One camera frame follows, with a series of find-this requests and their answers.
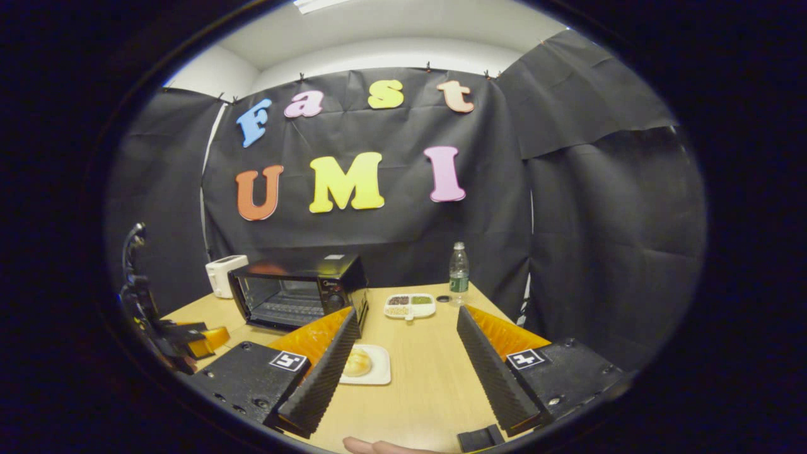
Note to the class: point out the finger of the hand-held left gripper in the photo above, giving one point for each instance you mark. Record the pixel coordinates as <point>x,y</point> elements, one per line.
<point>211,340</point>

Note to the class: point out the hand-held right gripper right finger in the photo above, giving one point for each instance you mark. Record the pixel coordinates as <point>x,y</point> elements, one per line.
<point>492,372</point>

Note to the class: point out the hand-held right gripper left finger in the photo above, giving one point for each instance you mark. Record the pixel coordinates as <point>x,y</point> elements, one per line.
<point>321,378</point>

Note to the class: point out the golden bread bun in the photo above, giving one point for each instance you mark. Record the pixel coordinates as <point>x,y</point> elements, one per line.
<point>357,364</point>

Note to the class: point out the black electric oven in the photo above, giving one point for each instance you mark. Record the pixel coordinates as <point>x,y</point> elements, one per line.
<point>296,268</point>

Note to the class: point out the white rectangular plate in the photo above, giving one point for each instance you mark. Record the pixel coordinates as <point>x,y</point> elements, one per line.
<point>380,369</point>

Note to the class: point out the white toaster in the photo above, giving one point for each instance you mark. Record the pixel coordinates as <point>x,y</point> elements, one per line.
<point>224,274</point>

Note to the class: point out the clear plastic water bottle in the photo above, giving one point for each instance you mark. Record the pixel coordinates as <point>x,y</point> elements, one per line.
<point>459,277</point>

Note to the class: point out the white divided condiment dish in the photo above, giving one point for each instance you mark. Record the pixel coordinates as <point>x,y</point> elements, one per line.
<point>410,306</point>

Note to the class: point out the black backdrop cloth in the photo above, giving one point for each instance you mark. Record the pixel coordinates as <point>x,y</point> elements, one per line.
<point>567,221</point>

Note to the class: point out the ceiling light panel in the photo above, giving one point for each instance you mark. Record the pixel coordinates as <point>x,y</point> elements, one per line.
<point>318,5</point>

